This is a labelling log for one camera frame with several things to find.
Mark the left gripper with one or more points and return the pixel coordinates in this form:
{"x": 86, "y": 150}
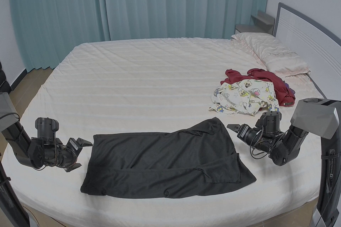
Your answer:
{"x": 64, "y": 155}

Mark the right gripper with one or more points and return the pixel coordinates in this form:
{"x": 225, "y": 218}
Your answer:
{"x": 250, "y": 135}

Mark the black T-shirt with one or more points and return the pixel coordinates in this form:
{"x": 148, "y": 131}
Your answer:
{"x": 165, "y": 159}

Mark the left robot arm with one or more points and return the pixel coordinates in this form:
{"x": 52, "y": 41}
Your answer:
{"x": 21, "y": 146}

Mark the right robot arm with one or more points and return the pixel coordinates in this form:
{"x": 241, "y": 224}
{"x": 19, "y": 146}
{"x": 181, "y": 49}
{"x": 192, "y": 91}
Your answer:
{"x": 314, "y": 116}

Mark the bed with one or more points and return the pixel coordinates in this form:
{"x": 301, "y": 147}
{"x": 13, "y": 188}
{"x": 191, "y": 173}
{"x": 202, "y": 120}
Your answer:
{"x": 149, "y": 74}

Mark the white printed pyjama top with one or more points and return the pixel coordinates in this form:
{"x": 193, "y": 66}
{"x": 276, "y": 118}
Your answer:
{"x": 245, "y": 98}

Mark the purple garment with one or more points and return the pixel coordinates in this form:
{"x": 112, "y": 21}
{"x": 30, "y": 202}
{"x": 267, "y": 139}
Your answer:
{"x": 291, "y": 89}

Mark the dark red garment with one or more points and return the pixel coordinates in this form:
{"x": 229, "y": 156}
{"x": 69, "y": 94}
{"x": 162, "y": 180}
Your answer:
{"x": 282, "y": 82}

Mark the cream pillow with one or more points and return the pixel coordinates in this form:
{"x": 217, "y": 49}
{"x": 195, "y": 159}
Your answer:
{"x": 274, "y": 53}

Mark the grey bedside table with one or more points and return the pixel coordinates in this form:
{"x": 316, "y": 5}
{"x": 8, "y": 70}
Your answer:
{"x": 251, "y": 28}

